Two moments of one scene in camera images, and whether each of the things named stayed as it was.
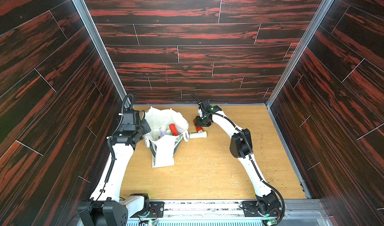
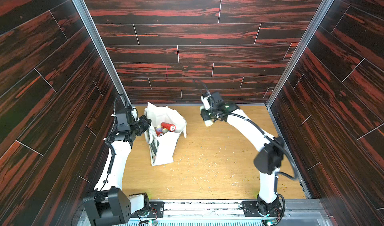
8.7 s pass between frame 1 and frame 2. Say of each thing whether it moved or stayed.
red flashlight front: moved
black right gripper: moved
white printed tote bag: stayed
